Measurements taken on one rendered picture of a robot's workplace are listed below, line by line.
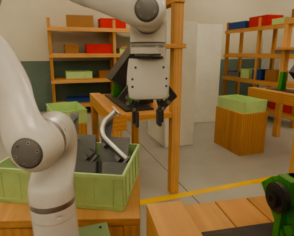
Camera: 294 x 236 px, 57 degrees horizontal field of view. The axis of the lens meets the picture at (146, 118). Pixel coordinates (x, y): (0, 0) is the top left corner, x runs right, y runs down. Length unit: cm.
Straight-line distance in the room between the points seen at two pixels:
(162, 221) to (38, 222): 41
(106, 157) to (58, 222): 72
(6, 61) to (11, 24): 658
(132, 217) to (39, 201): 55
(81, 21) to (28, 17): 126
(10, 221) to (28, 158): 69
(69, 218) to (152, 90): 40
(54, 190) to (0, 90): 27
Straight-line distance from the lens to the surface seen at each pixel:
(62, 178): 77
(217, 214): 110
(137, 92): 65
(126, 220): 122
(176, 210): 106
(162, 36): 65
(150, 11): 56
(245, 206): 118
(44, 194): 75
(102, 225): 102
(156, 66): 65
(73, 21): 678
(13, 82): 71
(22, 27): 728
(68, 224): 81
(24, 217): 132
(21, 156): 67
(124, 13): 57
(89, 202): 128
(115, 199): 123
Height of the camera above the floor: 146
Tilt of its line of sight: 14 degrees down
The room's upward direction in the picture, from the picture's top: straight up
